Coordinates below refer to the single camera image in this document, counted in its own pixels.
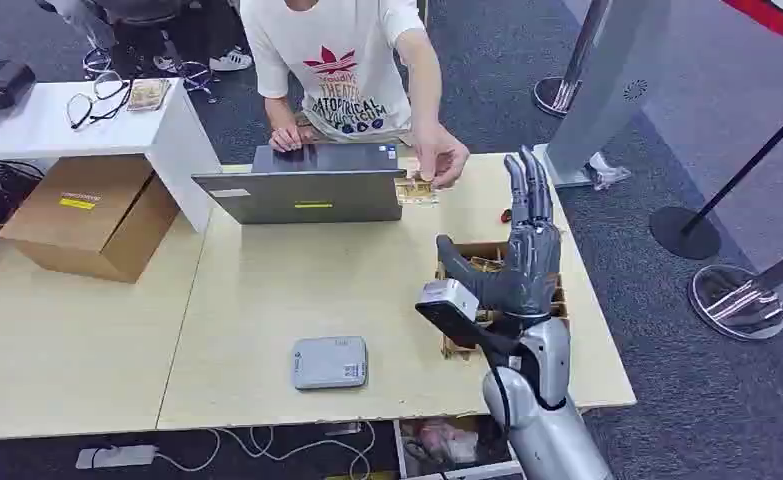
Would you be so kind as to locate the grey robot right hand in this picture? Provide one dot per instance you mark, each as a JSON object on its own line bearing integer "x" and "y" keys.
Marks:
{"x": 530, "y": 265}

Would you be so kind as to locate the person's right hand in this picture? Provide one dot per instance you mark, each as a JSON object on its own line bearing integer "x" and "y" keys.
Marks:
{"x": 288, "y": 138}

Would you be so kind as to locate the person's left hand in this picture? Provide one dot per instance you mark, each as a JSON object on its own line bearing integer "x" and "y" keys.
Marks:
{"x": 444, "y": 156}

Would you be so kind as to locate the printed cards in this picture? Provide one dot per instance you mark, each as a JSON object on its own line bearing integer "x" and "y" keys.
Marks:
{"x": 414, "y": 191}

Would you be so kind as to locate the printed card with dark face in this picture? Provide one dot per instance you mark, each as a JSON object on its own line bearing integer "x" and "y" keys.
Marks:
{"x": 485, "y": 264}

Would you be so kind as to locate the wooden card box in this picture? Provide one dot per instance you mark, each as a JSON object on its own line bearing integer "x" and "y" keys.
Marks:
{"x": 487, "y": 250}

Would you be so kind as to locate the small red object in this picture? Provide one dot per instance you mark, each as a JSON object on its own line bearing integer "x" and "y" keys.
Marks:
{"x": 505, "y": 216}

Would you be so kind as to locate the grey laptop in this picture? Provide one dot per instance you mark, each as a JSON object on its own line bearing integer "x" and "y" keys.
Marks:
{"x": 311, "y": 195}

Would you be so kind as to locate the person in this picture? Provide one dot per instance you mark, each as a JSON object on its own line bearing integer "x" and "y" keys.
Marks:
{"x": 132, "y": 30}
{"x": 344, "y": 73}

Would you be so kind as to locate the chrome chair base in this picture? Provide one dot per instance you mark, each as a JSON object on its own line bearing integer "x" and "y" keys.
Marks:
{"x": 195, "y": 76}

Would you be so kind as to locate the clear plastic wrap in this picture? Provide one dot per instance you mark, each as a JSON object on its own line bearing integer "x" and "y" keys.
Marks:
{"x": 608, "y": 173}

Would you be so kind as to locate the chrome stanchion with flat base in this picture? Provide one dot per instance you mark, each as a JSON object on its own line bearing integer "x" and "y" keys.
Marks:
{"x": 556, "y": 96}

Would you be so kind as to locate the card stack with brown print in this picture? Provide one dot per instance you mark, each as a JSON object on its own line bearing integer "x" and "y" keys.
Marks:
{"x": 148, "y": 94}

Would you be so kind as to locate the black stanchion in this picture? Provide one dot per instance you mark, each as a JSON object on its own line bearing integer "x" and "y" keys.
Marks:
{"x": 684, "y": 233}

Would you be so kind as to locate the grey kiosk stand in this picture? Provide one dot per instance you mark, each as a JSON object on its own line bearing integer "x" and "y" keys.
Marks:
{"x": 603, "y": 99}

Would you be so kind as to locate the pink plastic bag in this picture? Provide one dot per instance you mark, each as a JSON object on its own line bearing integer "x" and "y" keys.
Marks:
{"x": 445, "y": 442}

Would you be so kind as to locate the chrome stanchion with mirrored base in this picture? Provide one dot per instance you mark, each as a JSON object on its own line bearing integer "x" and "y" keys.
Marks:
{"x": 735, "y": 303}

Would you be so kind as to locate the black-framed glasses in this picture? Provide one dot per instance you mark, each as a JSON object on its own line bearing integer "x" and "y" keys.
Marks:
{"x": 81, "y": 109}

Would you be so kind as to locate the grey card reader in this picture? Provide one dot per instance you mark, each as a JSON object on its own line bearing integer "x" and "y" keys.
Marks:
{"x": 329, "y": 363}

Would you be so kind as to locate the brown cardboard box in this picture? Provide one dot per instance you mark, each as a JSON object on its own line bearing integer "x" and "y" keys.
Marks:
{"x": 80, "y": 218}

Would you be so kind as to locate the white storage bin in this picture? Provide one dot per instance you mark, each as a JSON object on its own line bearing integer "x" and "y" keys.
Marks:
{"x": 401, "y": 450}

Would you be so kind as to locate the white side table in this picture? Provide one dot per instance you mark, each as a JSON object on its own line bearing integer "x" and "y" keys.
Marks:
{"x": 40, "y": 126}

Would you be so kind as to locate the black bag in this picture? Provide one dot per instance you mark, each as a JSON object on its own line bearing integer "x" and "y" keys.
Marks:
{"x": 3, "y": 83}

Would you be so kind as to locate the red barrier belt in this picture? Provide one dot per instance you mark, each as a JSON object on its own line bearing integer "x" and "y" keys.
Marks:
{"x": 772, "y": 20}

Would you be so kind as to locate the white power strip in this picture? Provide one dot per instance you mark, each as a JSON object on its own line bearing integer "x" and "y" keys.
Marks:
{"x": 116, "y": 456}

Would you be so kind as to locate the pale wrist camera, black bracket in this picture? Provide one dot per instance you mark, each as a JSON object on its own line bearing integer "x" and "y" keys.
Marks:
{"x": 448, "y": 295}

